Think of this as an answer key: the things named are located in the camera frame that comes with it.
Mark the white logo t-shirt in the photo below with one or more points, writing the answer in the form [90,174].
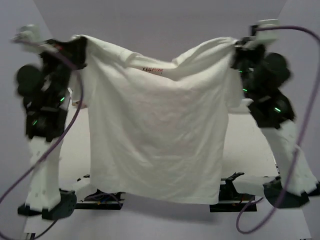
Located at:
[157,129]

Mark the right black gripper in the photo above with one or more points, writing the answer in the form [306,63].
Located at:
[241,48]

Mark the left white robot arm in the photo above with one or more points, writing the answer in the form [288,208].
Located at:
[46,100]

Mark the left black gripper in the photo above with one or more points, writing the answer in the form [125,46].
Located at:
[77,49]

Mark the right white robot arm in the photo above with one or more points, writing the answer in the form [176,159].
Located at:
[262,74]

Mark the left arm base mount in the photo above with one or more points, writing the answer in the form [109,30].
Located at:
[91,198]

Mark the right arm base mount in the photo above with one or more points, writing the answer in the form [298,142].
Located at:
[229,200]

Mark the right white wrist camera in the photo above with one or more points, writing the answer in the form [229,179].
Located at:
[260,36]

